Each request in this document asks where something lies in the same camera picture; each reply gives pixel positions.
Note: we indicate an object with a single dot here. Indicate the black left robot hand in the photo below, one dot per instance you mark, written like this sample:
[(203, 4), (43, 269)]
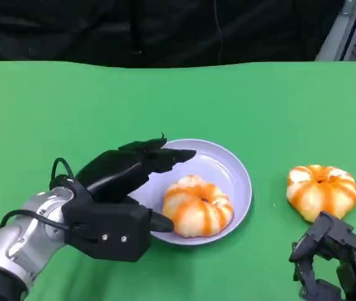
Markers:
[(115, 172)]

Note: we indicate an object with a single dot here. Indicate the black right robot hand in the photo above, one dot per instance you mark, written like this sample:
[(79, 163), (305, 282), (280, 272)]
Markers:
[(353, 260)]

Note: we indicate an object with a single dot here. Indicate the orange and white bread roll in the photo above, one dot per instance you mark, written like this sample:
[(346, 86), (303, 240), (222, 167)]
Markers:
[(196, 210), (322, 194)]

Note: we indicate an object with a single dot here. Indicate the green table cloth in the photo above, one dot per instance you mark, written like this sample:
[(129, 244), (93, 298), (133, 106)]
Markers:
[(178, 103)]

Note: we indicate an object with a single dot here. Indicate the lilac plate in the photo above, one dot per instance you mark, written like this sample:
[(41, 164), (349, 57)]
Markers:
[(215, 166)]

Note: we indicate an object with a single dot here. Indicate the black backdrop cloth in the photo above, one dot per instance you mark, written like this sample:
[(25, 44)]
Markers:
[(102, 31)]

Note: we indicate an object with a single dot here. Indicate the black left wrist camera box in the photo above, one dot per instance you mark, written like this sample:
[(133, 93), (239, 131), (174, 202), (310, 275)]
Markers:
[(112, 232)]

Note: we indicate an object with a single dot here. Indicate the grey aluminium frame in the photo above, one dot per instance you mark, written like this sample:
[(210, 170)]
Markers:
[(338, 34)]

